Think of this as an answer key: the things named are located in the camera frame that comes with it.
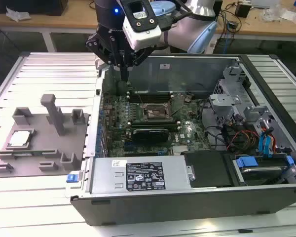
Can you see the black drive bay cover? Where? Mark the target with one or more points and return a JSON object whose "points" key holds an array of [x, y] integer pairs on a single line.
{"points": [[207, 170]]}

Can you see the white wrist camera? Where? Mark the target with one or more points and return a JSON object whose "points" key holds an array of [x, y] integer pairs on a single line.
{"points": [[143, 37]]}

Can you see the CPU socket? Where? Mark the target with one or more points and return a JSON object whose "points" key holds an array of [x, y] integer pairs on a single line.
{"points": [[154, 112]]}

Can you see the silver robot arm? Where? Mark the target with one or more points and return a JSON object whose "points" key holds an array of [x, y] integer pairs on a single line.
{"points": [[182, 32]]}

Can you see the silver power supply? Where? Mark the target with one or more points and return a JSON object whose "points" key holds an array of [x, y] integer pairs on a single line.
{"points": [[108, 177]]}

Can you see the green motherboard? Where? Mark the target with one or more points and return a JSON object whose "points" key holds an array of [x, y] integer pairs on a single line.
{"points": [[116, 138]]}

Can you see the crumpled plastic bag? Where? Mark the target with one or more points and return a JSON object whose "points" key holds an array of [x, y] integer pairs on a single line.
{"points": [[17, 15]]}

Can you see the silver chipset heatsink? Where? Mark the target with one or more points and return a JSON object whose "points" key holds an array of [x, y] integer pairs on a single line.
{"points": [[180, 149]]}

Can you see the grey case latch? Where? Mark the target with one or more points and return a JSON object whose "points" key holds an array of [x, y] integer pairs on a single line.
{"points": [[98, 64]]}

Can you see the grey parts rack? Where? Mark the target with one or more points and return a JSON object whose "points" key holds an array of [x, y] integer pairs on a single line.
{"points": [[44, 148]]}

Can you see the small power transformer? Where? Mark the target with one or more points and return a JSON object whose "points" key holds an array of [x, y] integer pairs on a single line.
{"points": [[232, 24]]}

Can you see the black PC case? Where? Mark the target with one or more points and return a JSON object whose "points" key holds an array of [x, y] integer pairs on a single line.
{"points": [[187, 207]]}

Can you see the silver laptop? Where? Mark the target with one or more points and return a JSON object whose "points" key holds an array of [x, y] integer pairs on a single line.
{"points": [[265, 2]]}

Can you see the clear plastic bag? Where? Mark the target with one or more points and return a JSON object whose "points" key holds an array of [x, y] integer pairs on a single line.
{"points": [[271, 12]]}

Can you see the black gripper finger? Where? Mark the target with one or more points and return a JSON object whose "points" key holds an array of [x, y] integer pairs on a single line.
{"points": [[96, 44], [144, 54]]}

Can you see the small black speaker box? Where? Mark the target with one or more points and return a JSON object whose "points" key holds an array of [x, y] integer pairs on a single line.
{"points": [[243, 10]]}

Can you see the green RAM stick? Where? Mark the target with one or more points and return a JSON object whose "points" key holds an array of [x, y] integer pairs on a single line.
{"points": [[22, 154], [153, 124]]}

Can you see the metal drive cage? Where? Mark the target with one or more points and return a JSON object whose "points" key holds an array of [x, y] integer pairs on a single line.
{"points": [[224, 100]]}

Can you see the black graphics card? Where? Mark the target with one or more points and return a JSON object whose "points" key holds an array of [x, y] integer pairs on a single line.
{"points": [[150, 135]]}

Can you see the metal locking lever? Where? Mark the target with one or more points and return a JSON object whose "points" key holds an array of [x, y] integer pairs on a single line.
{"points": [[139, 96]]}

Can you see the blue plastic latch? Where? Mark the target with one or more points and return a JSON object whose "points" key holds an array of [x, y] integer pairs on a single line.
{"points": [[72, 178]]}

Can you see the hard disk in blue carrier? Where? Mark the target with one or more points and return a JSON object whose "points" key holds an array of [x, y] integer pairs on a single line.
{"points": [[261, 172]]}

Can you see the black computer box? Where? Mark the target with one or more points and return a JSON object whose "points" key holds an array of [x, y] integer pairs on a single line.
{"points": [[27, 6]]}

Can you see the silver CPU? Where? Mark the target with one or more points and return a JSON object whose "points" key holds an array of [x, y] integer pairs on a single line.
{"points": [[19, 138]]}

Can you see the wooden desk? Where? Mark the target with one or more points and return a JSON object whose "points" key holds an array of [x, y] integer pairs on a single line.
{"points": [[64, 22]]}

